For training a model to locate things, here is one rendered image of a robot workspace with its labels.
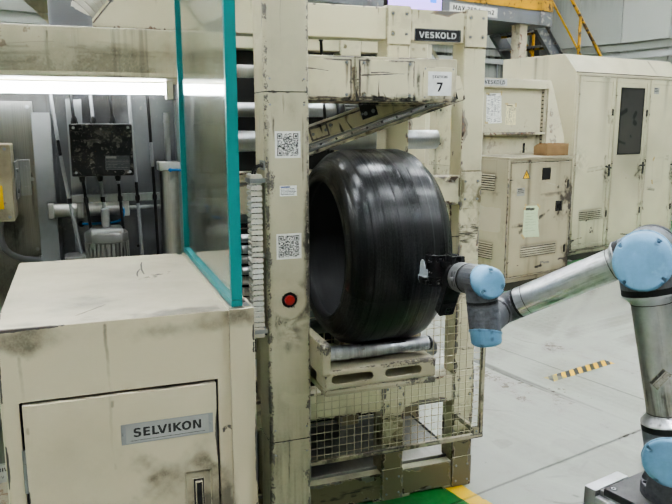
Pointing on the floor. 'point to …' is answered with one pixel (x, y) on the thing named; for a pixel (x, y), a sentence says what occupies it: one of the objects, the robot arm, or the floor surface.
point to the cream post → (285, 473)
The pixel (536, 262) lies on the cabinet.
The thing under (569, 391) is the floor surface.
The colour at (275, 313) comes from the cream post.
